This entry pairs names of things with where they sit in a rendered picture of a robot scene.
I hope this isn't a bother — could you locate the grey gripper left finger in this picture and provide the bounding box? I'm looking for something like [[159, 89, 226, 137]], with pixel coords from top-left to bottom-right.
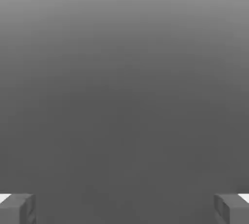
[[0, 193, 37, 224]]

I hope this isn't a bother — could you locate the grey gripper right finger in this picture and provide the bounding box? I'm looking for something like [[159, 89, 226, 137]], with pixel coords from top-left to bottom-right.
[[213, 193, 249, 224]]

